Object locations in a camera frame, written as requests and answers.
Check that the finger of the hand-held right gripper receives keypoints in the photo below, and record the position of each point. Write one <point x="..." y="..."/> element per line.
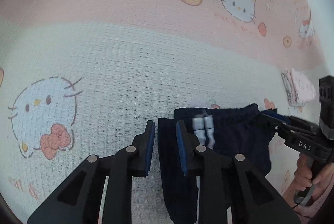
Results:
<point x="279" y="126"/>
<point x="274" y="114"/>

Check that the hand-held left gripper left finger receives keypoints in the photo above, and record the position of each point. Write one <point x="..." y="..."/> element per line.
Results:
<point x="148" y="151"/>

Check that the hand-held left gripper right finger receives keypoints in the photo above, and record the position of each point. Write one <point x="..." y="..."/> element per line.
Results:
<point x="181" y="153"/>

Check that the navy shorts with white stripes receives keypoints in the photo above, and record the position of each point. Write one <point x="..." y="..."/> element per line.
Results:
<point x="234" y="140"/>

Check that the person's right forearm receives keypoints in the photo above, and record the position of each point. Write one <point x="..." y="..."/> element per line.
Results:
<point x="322" y="204"/>

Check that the folded pink printed clothes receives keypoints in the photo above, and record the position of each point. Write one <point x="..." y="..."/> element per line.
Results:
<point x="302" y="88"/>

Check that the person's right hand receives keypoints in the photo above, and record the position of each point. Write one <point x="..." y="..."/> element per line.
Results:
<point x="302" y="173"/>

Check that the pink cartoon printed blanket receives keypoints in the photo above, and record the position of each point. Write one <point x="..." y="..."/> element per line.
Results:
<point x="117" y="57"/>

